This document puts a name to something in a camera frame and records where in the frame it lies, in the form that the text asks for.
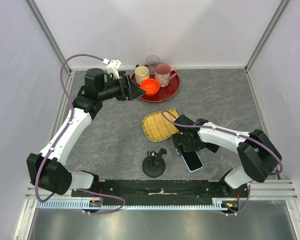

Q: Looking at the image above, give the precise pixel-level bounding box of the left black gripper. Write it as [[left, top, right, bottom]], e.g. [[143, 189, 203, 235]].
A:
[[98, 73, 146, 102]]

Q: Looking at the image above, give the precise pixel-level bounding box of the blue-cased smartphone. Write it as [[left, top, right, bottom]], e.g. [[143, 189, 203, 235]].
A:
[[181, 151, 204, 173]]

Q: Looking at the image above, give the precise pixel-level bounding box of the black smartphone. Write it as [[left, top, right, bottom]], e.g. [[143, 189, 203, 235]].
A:
[[205, 142, 220, 153]]

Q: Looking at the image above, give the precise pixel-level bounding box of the black round-base phone holder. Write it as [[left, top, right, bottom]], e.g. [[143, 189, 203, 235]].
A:
[[142, 148, 167, 178]]

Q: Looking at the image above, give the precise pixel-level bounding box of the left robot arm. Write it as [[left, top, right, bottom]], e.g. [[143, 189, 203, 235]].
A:
[[26, 68, 146, 197]]

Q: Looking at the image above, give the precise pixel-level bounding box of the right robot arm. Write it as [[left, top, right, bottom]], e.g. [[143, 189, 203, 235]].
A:
[[172, 114, 283, 197]]

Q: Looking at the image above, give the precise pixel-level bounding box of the cream mug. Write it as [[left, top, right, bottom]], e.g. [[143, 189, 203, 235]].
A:
[[134, 65, 150, 85]]

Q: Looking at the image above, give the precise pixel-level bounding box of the orange bowl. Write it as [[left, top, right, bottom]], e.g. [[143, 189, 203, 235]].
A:
[[140, 78, 161, 96]]

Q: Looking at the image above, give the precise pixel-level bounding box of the clear glass tumbler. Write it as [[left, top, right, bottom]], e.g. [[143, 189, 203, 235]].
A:
[[146, 55, 160, 75]]

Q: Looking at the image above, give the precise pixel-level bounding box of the pink patterned mug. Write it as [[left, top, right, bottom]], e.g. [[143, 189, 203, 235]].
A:
[[154, 63, 178, 88]]

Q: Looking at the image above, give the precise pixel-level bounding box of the red round tray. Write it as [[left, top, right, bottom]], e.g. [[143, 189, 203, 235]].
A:
[[131, 71, 181, 103]]

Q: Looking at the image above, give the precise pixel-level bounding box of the woven bamboo tray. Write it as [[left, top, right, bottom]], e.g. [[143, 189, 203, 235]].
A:
[[141, 111, 180, 142]]

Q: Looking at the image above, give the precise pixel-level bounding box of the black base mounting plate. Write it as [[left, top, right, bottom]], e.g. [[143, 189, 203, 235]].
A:
[[71, 178, 243, 201]]

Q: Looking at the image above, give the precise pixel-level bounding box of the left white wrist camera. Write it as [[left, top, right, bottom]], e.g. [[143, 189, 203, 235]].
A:
[[102, 58, 122, 79]]

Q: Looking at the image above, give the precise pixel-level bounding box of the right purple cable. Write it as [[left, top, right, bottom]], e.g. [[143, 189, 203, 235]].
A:
[[161, 110, 284, 216]]

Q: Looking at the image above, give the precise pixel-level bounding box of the purple cable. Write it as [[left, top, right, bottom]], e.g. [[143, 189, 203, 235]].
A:
[[34, 53, 126, 216], [161, 110, 284, 216]]

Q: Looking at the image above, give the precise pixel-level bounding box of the slotted cable duct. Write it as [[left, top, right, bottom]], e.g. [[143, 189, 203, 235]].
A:
[[36, 199, 240, 211]]

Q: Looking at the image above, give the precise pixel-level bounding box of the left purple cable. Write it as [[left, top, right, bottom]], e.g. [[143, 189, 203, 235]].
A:
[[34, 53, 126, 216]]

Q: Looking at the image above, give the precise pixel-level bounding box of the left aluminium frame post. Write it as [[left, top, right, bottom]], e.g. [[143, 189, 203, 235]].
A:
[[25, 0, 66, 64]]

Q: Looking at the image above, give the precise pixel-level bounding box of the aluminium frame post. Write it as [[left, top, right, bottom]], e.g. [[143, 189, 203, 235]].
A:
[[244, 0, 290, 73], [25, 0, 66, 64]]

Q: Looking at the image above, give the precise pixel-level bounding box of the right aluminium frame post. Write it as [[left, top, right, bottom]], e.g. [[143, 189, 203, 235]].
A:
[[244, 0, 290, 73]]

